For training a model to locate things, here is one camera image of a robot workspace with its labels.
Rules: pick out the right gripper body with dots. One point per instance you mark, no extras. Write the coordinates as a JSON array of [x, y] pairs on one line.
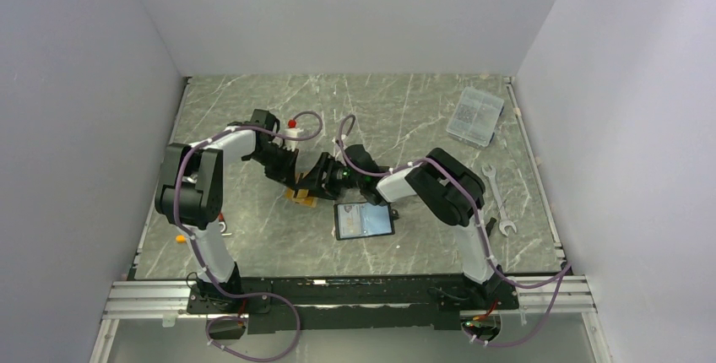
[[339, 177]]

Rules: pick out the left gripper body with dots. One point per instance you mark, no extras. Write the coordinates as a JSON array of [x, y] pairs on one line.
[[277, 160]]

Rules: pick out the single silver card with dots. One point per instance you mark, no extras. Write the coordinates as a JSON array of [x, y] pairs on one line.
[[349, 220]]

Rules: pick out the black leather card holder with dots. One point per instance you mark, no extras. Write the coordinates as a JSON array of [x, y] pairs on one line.
[[377, 221]]

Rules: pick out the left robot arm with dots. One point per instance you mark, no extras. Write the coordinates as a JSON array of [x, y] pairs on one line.
[[191, 188]]

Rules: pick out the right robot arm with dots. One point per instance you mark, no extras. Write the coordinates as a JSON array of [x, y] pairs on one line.
[[448, 188]]

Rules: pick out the gold card stack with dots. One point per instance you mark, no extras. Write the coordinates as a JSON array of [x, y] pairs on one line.
[[301, 197]]

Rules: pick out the clear plastic screw box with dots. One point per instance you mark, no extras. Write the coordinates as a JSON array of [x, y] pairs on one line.
[[475, 117]]

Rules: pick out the silver wrench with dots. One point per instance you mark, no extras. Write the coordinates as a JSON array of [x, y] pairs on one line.
[[505, 225]]

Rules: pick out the black yellow screwdriver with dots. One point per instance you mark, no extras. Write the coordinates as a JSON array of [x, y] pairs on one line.
[[490, 226]]

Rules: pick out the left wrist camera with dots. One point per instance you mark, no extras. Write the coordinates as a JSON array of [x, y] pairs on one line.
[[293, 135]]

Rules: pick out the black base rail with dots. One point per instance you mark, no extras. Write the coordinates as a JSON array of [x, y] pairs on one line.
[[438, 301]]

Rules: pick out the aluminium frame rail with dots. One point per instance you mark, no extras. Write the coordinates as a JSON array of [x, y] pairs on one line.
[[171, 300]]

